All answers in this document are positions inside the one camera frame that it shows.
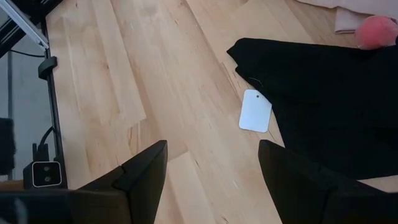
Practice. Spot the white paper tag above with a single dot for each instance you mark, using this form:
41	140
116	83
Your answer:
255	112

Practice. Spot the beige cloth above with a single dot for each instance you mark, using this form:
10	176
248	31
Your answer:
367	9

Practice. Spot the pink toy peach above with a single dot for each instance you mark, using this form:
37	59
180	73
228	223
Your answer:
374	32

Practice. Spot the black table-level camera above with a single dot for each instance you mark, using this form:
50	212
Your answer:
46	174

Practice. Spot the silver aluminium rail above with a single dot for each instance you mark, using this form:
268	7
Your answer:
25	26

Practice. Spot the black cloth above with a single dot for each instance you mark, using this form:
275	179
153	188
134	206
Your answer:
335	102

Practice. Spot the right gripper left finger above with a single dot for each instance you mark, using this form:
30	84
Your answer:
146	180

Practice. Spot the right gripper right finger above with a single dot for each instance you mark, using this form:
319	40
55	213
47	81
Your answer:
298	193

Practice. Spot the black table frame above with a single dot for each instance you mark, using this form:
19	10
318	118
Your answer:
54	102

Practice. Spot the black frame bracket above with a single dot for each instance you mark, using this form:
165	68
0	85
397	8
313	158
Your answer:
47	67

